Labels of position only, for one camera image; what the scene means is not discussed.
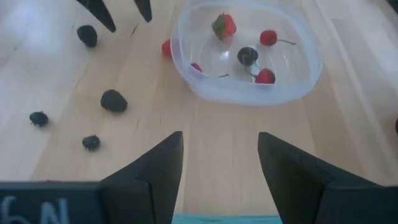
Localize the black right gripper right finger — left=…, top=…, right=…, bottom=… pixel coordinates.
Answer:
left=257, top=132, right=386, bottom=224

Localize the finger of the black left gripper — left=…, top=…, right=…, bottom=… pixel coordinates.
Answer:
left=134, top=0, right=153, bottom=23
left=77, top=0, right=116, bottom=33

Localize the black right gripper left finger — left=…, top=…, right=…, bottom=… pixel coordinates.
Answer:
left=99, top=131, right=184, bottom=224

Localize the large blackberry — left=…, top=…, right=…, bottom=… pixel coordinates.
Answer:
left=76, top=24, right=98, bottom=48

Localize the red raspberry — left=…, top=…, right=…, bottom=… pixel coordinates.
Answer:
left=161, top=39, right=174, bottom=58

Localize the large strawberry with green leaves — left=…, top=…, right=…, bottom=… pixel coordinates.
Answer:
left=211, top=12, right=237, bottom=41

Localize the black cherry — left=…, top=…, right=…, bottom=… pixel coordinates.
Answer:
left=236, top=46, right=261, bottom=71

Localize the dark red cherry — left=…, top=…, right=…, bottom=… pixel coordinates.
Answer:
left=248, top=67, right=276, bottom=85

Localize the clear plastic tupperware container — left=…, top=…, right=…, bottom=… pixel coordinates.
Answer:
left=170, top=0, right=323, bottom=106

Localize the folded green towel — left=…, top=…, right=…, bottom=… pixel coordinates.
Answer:
left=172, top=213, right=283, bottom=224

